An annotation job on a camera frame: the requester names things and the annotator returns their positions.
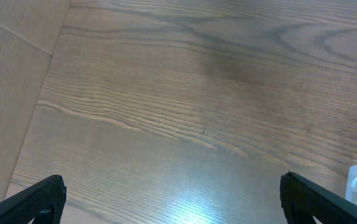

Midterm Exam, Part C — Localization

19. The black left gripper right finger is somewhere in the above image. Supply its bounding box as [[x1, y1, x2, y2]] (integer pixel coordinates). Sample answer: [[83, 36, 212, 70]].
[[280, 172, 357, 224]]

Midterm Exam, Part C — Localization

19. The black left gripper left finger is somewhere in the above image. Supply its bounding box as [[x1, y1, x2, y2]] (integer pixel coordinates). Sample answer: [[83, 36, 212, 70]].
[[0, 175, 67, 224]]

